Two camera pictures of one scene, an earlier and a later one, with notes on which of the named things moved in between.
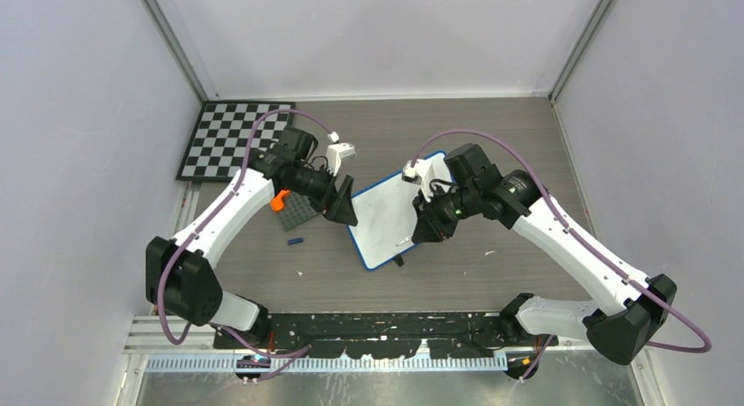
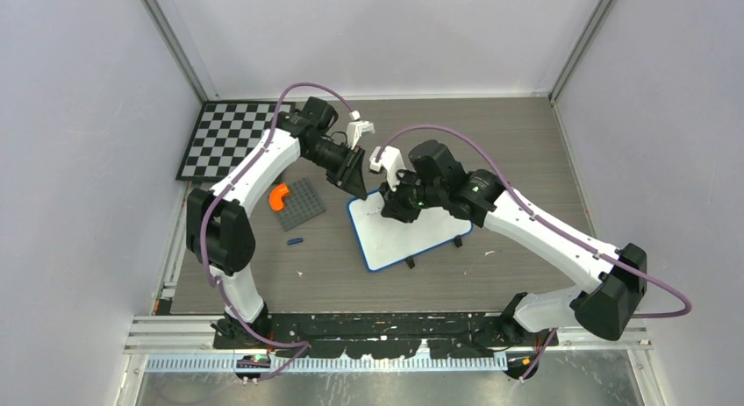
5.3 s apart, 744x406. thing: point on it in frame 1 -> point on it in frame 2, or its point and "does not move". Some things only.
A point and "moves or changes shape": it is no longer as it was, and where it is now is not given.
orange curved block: [276, 203] does not move
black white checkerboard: [219, 144] does not move
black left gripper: [336, 204] -> [348, 176]
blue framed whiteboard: [384, 216] moves or changes shape
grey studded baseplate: [297, 210] does not move
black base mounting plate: [382, 336] does not move
